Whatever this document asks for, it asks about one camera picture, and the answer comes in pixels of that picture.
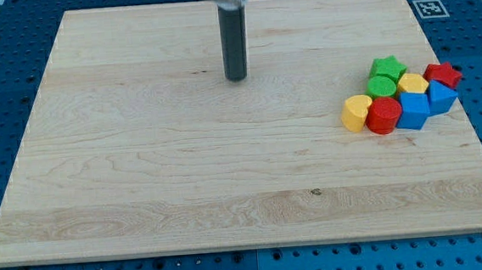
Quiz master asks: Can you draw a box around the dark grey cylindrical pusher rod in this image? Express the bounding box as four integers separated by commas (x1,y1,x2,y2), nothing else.
217,4,248,82

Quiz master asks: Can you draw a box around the green star block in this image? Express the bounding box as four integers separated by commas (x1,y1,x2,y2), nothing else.
369,55,407,83

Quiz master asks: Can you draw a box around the red star block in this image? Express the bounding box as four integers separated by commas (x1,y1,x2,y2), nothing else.
423,62,462,89

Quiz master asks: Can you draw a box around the yellow half-round block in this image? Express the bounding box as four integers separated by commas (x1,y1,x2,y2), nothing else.
340,94,373,132

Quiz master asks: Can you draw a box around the wooden board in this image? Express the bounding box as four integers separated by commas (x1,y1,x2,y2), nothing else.
0,0,482,267

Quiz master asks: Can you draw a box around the green cylinder block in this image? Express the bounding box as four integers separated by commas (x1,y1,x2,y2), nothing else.
366,76,397,99

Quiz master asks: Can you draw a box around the red cylinder block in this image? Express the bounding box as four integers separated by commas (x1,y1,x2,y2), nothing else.
366,97,402,135

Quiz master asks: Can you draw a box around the white fiducial marker tag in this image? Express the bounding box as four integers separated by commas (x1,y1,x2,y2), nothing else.
413,0,450,20

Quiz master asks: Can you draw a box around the yellow hexagon block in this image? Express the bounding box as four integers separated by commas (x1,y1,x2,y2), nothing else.
396,73,429,94

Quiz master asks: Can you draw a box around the blue cube block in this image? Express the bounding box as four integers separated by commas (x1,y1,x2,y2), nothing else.
396,92,430,130

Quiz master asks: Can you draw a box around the blue triangle block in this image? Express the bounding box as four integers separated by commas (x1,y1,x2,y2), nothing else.
427,80,458,115

